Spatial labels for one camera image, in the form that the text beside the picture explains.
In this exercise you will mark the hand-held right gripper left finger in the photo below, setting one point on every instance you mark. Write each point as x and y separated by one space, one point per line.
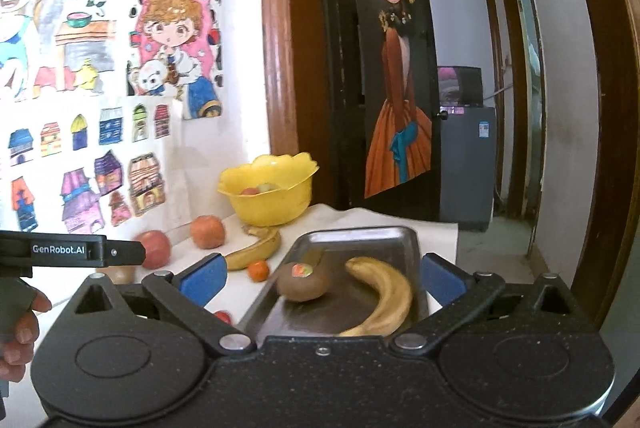
202 282

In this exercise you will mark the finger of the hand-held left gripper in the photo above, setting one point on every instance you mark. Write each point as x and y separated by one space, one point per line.
127 253

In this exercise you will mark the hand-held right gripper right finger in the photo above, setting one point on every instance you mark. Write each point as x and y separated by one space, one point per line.
440 280

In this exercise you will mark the red apple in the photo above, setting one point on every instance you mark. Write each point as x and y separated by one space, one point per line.
156 250
207 232

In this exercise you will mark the yellow banana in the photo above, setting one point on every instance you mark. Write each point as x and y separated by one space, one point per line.
387 295
255 250

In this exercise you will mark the metal tray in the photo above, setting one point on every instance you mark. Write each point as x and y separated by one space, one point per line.
365 248

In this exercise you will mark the person's left hand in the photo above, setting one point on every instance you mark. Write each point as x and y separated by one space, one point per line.
25 338

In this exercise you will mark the brown round fruit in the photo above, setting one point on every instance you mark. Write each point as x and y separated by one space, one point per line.
121 274

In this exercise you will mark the small red fruit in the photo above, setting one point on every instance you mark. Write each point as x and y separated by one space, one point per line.
224 317

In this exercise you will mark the small orange tangerine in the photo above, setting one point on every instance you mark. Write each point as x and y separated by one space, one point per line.
258 271

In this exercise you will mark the brown kiwi with sticker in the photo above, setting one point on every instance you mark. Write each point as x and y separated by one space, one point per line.
302 284

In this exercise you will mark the yellow plastic bowl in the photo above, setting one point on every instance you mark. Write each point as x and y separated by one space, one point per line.
270 203

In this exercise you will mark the green fruit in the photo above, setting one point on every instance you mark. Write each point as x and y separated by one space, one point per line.
267 187

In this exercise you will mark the grey washing machine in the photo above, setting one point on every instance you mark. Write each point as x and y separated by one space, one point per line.
467 157

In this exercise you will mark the pink cartoon girl drawing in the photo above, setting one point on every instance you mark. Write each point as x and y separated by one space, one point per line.
175 37

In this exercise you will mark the cartoon boy drawing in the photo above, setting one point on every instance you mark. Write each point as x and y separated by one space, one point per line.
45 7

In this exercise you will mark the brown wooden door frame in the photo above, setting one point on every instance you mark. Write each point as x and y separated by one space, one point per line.
285 32

